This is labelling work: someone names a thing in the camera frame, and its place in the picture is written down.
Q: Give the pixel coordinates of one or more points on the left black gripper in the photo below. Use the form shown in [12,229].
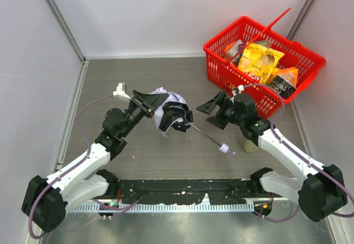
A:
[142,103]

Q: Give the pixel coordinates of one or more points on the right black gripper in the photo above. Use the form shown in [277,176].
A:
[219,111]

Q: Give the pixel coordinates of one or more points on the lavender folding umbrella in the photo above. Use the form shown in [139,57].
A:
[174,113]

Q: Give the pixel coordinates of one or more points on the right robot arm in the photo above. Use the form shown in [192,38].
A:
[318,190]

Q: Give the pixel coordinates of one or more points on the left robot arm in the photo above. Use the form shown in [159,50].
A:
[44,202]

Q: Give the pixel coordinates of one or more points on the red plastic shopping basket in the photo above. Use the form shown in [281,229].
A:
[227,76]

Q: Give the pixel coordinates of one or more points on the pale yellow bottle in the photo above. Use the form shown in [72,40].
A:
[250,147]

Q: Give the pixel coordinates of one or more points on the orange snack packet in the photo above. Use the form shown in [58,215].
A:
[231,50]

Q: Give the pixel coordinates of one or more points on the yellow chips bag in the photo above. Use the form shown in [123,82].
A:
[259,61]

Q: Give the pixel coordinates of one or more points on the black and orange snack bag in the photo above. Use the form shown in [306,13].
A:
[284,81]

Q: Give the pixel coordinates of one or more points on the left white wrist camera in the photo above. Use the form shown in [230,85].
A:
[120,92]

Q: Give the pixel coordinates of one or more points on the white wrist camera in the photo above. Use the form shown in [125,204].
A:
[120,92]
[237,90]

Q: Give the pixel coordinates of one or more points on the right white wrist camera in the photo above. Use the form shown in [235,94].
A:
[237,90]

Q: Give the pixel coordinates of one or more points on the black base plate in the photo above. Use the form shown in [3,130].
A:
[186,191]

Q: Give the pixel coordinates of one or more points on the slotted cable duct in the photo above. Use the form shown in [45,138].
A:
[204,206]

